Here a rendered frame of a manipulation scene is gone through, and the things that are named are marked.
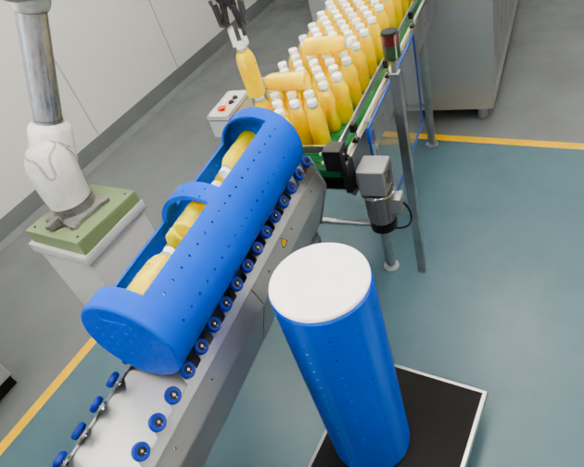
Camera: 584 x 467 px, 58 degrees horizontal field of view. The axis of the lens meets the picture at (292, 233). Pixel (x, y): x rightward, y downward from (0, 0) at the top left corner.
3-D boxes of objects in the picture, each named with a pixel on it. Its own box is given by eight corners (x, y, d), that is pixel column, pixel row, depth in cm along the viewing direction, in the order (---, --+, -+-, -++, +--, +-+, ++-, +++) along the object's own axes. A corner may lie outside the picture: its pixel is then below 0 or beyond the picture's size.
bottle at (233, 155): (260, 136, 185) (238, 170, 173) (255, 150, 190) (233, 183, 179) (243, 126, 184) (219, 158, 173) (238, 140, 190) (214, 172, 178)
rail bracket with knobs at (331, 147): (322, 174, 197) (315, 152, 190) (328, 163, 202) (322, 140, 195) (347, 175, 193) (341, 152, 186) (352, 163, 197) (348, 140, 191)
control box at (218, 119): (214, 137, 218) (206, 116, 211) (235, 110, 230) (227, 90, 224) (235, 137, 214) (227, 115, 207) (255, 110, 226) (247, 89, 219)
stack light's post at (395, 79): (417, 271, 269) (387, 74, 198) (419, 266, 272) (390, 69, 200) (425, 272, 267) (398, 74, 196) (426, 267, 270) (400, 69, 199)
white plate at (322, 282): (385, 299, 129) (386, 303, 130) (353, 230, 150) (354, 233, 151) (277, 334, 130) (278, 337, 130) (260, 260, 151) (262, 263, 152)
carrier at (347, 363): (422, 460, 186) (395, 392, 208) (387, 303, 129) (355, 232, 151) (345, 485, 187) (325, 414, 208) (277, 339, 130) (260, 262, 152)
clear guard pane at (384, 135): (385, 220, 235) (367, 129, 204) (422, 122, 284) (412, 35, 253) (386, 220, 235) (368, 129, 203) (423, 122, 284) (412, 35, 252)
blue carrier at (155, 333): (111, 363, 148) (58, 299, 129) (243, 170, 203) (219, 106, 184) (196, 385, 136) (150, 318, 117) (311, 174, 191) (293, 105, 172)
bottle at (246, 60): (245, 98, 203) (229, 53, 191) (251, 89, 207) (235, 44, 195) (261, 97, 200) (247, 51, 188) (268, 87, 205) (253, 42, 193)
